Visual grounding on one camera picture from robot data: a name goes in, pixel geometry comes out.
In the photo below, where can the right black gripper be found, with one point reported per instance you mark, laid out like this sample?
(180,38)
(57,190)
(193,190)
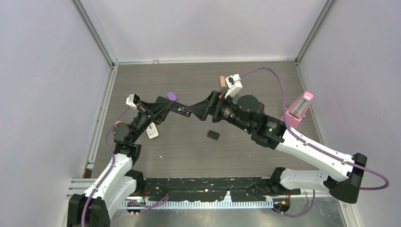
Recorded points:
(211,106)

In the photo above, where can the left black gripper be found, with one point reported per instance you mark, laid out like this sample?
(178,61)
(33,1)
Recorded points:
(158,111)

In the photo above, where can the beige remote control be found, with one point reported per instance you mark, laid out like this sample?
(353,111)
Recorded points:
(152,131)

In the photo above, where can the black battery cover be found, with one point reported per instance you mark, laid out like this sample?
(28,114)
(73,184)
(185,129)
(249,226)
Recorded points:
(213,135)

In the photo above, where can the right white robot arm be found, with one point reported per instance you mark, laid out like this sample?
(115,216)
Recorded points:
(333,175)

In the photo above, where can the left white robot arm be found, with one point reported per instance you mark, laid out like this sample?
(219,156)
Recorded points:
(97,205)

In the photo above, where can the purple plastic toy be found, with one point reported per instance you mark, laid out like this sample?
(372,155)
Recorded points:
(171,96)

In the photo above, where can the pink metronome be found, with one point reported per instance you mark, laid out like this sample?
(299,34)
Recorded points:
(296,111)

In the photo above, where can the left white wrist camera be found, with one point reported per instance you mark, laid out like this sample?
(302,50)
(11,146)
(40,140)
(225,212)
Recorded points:
(133,101)

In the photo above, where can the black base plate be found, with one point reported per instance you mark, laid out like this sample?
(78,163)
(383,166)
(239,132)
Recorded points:
(213,189)

